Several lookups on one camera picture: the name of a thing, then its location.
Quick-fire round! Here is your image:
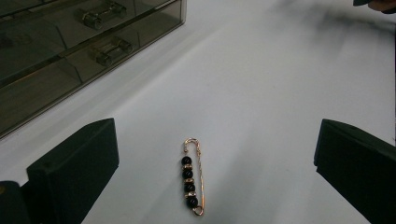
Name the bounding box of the smoky acrylic drawer box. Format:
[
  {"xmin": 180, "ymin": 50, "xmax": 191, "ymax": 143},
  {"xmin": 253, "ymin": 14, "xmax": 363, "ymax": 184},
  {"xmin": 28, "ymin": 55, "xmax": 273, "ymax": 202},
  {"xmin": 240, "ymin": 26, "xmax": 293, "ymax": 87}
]
[{"xmin": 0, "ymin": 0, "xmax": 187, "ymax": 140}]

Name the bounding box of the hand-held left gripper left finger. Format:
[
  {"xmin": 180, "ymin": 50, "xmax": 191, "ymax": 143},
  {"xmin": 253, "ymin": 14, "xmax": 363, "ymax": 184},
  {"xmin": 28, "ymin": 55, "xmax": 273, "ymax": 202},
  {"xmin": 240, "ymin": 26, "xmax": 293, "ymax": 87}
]
[{"xmin": 21, "ymin": 118, "xmax": 120, "ymax": 224}]

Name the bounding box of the black beaded gold brooch pin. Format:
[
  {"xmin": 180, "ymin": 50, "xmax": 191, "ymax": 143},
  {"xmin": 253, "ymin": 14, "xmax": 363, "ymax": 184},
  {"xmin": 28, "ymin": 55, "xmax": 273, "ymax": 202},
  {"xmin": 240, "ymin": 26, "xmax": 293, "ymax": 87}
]
[{"xmin": 180, "ymin": 137, "xmax": 205, "ymax": 217}]

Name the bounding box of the smoky acrylic drawer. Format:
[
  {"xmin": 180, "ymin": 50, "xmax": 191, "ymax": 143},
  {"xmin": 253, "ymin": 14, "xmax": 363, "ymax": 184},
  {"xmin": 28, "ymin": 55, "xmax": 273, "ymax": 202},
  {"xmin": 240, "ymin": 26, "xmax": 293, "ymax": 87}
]
[
  {"xmin": 0, "ymin": 0, "xmax": 182, "ymax": 84},
  {"xmin": 0, "ymin": 1, "xmax": 187, "ymax": 138}
]

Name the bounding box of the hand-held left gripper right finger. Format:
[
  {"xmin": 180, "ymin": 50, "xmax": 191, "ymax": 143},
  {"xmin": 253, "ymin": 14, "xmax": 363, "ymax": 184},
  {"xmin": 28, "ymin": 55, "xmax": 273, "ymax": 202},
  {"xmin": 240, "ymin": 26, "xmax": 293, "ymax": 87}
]
[{"xmin": 313, "ymin": 119, "xmax": 396, "ymax": 224}]

